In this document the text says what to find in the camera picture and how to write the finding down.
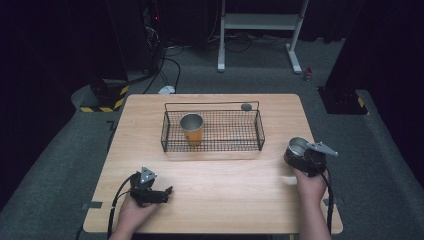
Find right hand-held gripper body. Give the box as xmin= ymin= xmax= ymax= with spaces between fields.
xmin=301 ymin=141 xmax=339 ymax=178

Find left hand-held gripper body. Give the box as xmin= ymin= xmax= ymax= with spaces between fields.
xmin=129 ymin=166 xmax=161 ymax=208

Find orange paper cup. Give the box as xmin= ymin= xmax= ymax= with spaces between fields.
xmin=179 ymin=113 xmax=205 ymax=147

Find black wire basket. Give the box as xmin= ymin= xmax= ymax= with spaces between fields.
xmin=160 ymin=100 xmax=266 ymax=153

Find person's left hand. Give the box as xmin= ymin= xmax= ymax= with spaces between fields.
xmin=116 ymin=194 xmax=159 ymax=231

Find person's right hand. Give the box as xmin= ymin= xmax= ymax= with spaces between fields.
xmin=293 ymin=168 xmax=329 ymax=204

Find black yellow striped stand base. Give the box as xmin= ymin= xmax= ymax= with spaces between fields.
xmin=79 ymin=78 xmax=130 ymax=113
xmin=318 ymin=86 xmax=370 ymax=116

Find black equipment rack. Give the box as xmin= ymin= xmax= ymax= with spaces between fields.
xmin=106 ymin=0 xmax=168 ymax=77

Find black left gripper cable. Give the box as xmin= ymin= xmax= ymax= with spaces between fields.
xmin=106 ymin=172 xmax=138 ymax=240

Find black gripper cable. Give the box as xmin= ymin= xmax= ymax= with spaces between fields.
xmin=319 ymin=167 xmax=335 ymax=235
xmin=106 ymin=172 xmax=138 ymax=240

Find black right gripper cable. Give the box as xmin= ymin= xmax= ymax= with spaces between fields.
xmin=319 ymin=167 xmax=335 ymax=235

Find black floor cables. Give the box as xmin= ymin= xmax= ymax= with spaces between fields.
xmin=142 ymin=45 xmax=185 ymax=95

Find cables under white stand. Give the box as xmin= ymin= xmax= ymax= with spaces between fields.
xmin=207 ymin=30 xmax=292 ymax=54

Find white metal stand frame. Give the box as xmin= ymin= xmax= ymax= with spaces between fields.
xmin=217 ymin=0 xmax=309 ymax=75

